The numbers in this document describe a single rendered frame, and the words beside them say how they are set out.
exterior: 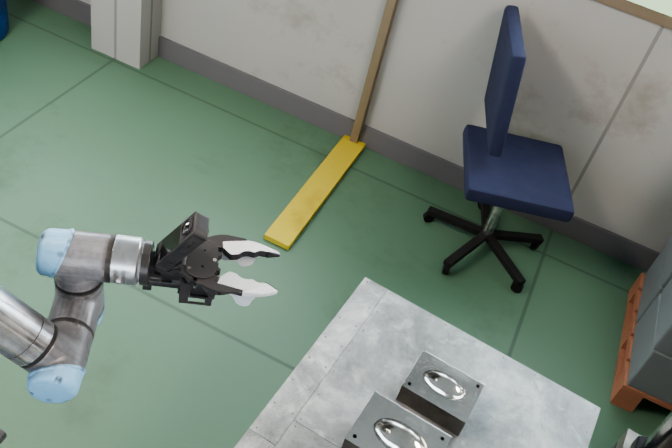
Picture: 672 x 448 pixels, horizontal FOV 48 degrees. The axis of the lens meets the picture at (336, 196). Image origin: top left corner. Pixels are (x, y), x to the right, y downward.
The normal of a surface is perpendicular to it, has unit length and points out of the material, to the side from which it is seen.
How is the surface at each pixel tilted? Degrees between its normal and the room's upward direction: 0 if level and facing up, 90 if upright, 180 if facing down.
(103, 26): 90
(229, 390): 0
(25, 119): 0
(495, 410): 0
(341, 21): 90
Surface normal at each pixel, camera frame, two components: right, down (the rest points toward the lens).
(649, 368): -0.39, 0.56
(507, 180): 0.19, -0.73
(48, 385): 0.02, 0.68
